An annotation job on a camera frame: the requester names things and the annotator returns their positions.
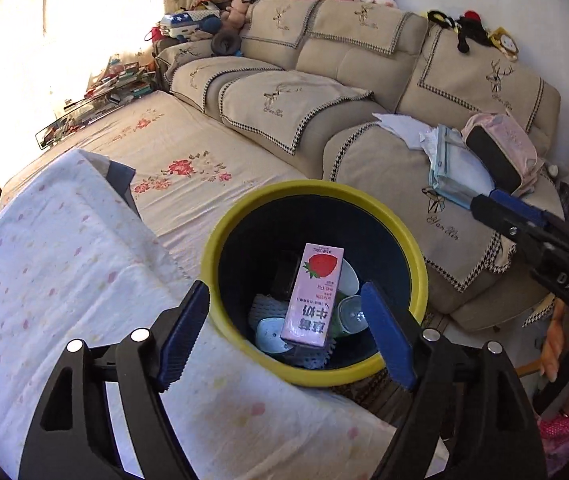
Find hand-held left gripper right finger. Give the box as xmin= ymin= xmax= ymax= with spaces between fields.
xmin=361 ymin=281 xmax=548 ymax=480

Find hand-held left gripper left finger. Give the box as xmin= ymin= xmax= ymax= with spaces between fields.
xmin=18 ymin=281 xmax=211 ymax=480

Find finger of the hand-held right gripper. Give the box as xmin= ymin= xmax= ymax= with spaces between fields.
xmin=471 ymin=189 xmax=569 ymax=261

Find pink strawberry milk carton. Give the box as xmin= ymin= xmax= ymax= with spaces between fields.
xmin=280 ymin=242 xmax=345 ymax=350

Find yellow rimmed dark bin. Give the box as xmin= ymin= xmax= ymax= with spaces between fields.
xmin=200 ymin=180 xmax=429 ymax=389

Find green glossy plastic cup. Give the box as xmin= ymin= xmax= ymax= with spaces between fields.
xmin=329 ymin=294 xmax=371 ymax=339

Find pink backpack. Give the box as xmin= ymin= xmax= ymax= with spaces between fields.
xmin=461 ymin=112 xmax=545 ymax=197

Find white foam fruit net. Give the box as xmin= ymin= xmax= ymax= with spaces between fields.
xmin=248 ymin=294 xmax=335 ymax=370

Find white round container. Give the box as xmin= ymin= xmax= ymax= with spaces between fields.
xmin=254 ymin=319 xmax=290 ymax=356

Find table with white cloth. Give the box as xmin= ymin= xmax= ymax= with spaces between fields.
xmin=0 ymin=149 xmax=448 ymax=480

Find white loose papers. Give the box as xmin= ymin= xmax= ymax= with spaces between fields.
xmin=372 ymin=112 xmax=441 ymax=154

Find yellow lion plush toy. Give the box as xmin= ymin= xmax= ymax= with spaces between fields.
xmin=489 ymin=27 xmax=520 ymax=63

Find black yellow plush toy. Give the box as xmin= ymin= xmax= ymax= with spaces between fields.
xmin=425 ymin=9 xmax=490 ymax=55

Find beige floral sheet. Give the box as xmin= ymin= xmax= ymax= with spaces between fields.
xmin=2 ymin=91 xmax=325 ymax=241

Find pile of books and clutter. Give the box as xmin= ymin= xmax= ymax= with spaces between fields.
xmin=34 ymin=52 xmax=158 ymax=151

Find grey neck pillow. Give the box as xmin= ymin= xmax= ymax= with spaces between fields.
xmin=210 ymin=27 xmax=243 ymax=57

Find blue star printed bag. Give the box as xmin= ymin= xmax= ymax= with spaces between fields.
xmin=158 ymin=10 xmax=221 ymax=42

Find pink plush pig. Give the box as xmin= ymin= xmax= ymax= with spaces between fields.
xmin=220 ymin=0 xmax=251 ymax=32

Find sheer white curtain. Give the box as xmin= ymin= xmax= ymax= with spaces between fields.
xmin=0 ymin=0 xmax=165 ymax=171

